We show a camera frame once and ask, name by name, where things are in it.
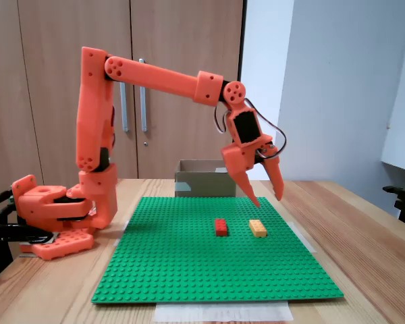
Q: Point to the yellow lego block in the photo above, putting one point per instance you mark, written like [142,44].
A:
[258,229]

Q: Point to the red lego block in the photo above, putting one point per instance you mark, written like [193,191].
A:
[221,227]

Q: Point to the wooden cabinet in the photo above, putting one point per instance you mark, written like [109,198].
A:
[37,50]

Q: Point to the green lego baseplate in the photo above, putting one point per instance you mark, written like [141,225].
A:
[189,263]

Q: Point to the black table clamp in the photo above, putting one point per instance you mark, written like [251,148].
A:
[6,233]

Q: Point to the cardboard box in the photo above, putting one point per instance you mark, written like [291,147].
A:
[202,184]

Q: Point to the short masking tape strip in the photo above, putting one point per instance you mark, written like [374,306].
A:
[303,238]
[119,242]

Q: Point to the long masking tape strip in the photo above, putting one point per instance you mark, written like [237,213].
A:
[222,312]

